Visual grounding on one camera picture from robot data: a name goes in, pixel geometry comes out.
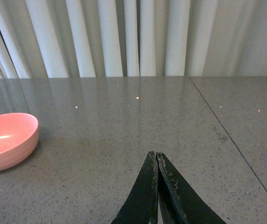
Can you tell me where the white pleated curtain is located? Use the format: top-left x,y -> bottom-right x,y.
0,0 -> 267,79

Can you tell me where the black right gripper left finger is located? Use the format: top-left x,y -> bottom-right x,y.
112,151 -> 159,224

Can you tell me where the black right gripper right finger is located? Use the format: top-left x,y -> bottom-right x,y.
156,152 -> 225,224

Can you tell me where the pink bowl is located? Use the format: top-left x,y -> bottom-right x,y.
0,112 -> 39,171

